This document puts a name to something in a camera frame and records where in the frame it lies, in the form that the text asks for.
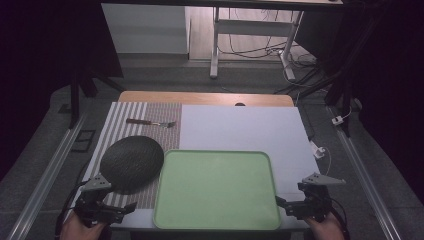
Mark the black oval plate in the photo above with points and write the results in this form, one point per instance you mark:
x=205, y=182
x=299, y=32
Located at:
x=131, y=164

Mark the aluminium rail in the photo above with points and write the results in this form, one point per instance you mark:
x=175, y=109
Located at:
x=45, y=176
x=365, y=180

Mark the striped woven placemat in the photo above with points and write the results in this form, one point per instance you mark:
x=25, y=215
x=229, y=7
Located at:
x=160, y=123

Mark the white cabinet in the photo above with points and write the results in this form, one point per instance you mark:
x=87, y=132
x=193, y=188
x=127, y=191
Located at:
x=146, y=30

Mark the person's right hand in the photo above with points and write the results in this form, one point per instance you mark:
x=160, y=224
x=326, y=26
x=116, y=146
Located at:
x=325, y=229

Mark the person's left hand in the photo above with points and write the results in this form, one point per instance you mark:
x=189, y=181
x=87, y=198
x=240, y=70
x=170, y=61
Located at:
x=81, y=230

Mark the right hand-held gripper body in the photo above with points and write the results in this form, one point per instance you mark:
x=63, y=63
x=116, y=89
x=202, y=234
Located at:
x=316, y=200

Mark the green plastic tray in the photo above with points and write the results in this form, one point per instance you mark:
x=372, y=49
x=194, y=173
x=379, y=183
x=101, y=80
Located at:
x=216, y=190

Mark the black metal stand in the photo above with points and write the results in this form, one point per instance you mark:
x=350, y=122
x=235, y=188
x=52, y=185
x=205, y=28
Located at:
x=343, y=86
x=78, y=96

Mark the white board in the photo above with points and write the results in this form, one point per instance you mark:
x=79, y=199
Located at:
x=240, y=130

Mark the white desk frame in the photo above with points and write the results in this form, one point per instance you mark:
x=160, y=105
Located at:
x=250, y=28

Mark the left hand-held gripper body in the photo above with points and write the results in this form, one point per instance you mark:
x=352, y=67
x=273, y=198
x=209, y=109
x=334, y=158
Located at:
x=91, y=203

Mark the wooden table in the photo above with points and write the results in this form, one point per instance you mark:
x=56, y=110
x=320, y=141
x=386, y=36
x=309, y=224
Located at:
x=200, y=98

